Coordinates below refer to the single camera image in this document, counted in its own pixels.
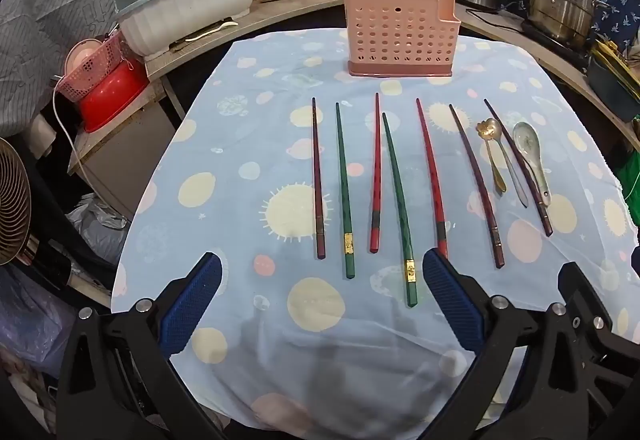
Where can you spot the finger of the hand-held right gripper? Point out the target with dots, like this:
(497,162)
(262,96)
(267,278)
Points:
(585,290)

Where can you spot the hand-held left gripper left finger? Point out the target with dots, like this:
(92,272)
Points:
(192,307)

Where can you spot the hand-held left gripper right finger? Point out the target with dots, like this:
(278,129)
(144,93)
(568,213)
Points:
(452,302)

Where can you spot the dark maroon chopstick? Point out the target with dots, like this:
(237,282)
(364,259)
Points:
(520,165)
(318,180)
(475,180)

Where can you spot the red chopstick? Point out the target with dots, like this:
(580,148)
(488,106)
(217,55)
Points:
(431,170)
(375,170)

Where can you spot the green chopstick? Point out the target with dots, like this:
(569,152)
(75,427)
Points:
(399,200)
(344,190)

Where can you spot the white ceramic spoon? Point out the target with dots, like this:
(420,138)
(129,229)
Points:
(529,142)

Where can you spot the pink utensil holder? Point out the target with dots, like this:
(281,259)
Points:
(400,35)

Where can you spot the green plastic bag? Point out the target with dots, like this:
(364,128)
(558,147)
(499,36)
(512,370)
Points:
(631,175)

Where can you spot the grey plastic bag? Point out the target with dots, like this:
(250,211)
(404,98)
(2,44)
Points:
(95,225)

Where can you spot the blue dotted tablecloth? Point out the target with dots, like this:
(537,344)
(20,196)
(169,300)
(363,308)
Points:
(240,170)

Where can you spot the silver spoon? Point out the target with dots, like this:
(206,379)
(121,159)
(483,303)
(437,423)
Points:
(510,165)

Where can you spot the gold flower spoon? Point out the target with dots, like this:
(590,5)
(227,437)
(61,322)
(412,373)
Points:
(492,160)

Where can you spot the electric fan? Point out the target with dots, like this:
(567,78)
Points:
(17,205)

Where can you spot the grey-blue basin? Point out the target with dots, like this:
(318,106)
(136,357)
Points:
(607,80)

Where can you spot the red plastic basin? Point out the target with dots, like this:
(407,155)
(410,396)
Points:
(112,97)

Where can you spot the stack of yellow bowls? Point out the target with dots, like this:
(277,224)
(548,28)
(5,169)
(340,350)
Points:
(617,55)

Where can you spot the pink plastic basket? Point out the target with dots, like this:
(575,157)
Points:
(97,67)

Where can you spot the black induction cooker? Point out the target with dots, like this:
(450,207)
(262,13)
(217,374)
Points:
(537,32)

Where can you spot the pink round container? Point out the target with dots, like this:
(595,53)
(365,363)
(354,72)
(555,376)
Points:
(80,55)

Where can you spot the white rice paddle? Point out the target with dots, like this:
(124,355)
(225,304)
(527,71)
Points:
(210,31)

